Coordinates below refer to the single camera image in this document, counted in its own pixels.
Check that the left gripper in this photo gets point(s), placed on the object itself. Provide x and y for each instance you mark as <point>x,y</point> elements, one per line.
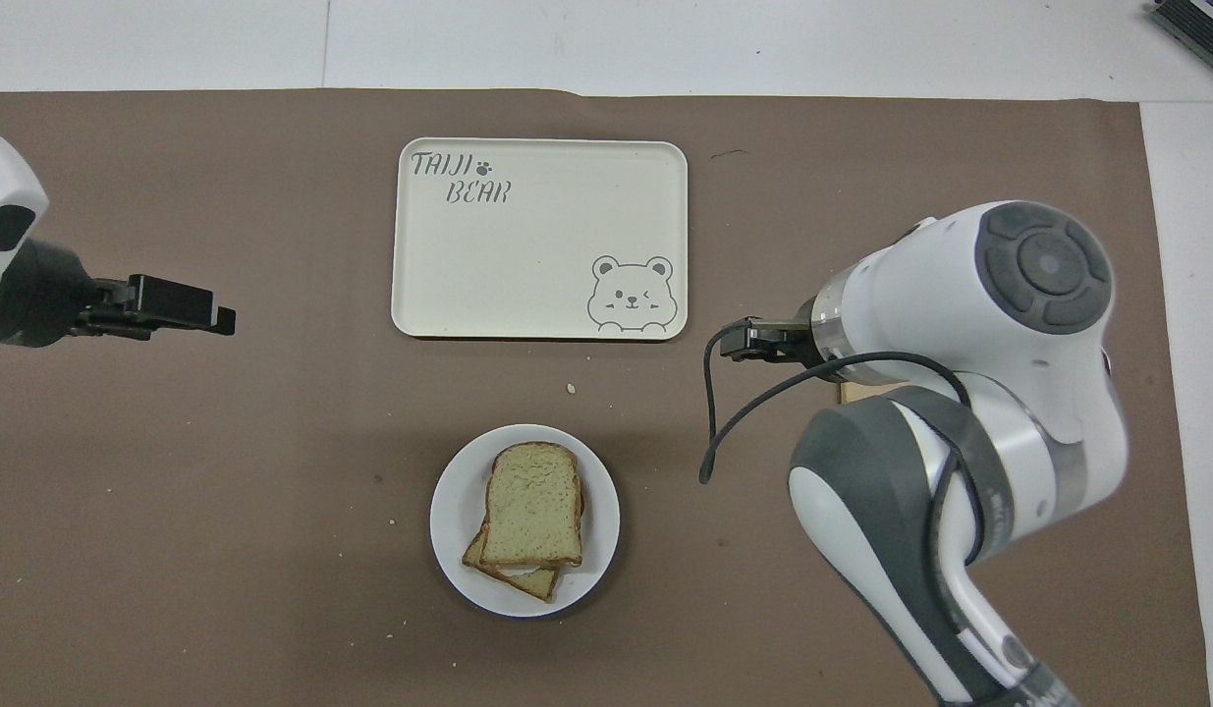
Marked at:
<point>38,295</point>

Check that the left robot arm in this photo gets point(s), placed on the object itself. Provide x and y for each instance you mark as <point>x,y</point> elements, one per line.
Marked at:
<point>7,182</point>

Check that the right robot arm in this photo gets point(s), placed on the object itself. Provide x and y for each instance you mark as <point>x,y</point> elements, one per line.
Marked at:
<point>920,285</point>

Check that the white round plate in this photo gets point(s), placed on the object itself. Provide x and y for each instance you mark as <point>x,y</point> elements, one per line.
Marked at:
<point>459,511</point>

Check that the cream tray with bear print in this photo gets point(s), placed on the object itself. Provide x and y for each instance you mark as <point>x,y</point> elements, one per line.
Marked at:
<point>537,245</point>

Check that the large toasted bread slice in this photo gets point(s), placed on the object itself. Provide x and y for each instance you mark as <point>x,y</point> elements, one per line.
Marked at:
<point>532,506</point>

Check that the small toasted bread slice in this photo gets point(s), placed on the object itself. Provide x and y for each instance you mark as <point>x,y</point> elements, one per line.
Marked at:
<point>532,581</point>

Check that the light brown flat object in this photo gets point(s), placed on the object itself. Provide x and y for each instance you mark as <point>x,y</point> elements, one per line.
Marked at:
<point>866,391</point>

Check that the black stand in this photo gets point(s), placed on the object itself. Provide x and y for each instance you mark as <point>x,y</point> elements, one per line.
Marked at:
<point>1200,22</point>

